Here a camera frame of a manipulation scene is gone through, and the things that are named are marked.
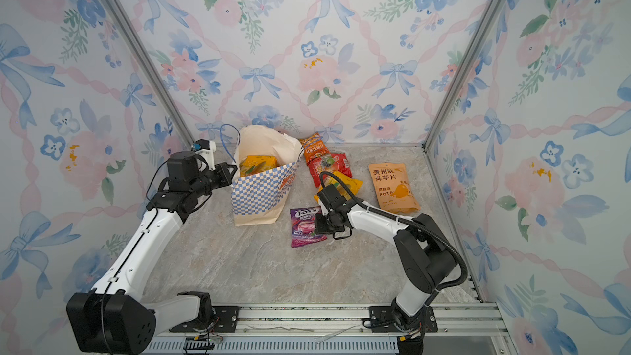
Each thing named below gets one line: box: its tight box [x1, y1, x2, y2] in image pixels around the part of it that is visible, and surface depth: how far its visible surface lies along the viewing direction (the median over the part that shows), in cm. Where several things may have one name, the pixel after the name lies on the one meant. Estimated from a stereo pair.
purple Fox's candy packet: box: [290, 206, 328, 249], surface depth 92 cm
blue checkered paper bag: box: [231, 124, 304, 226], surface depth 88 cm
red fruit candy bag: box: [306, 152, 353, 189], surface depth 109 cm
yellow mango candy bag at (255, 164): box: [239, 155, 278, 179], surface depth 102 cm
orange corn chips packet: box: [298, 132, 332, 166], surface depth 117 cm
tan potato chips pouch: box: [368, 162, 421, 214], surface depth 105 cm
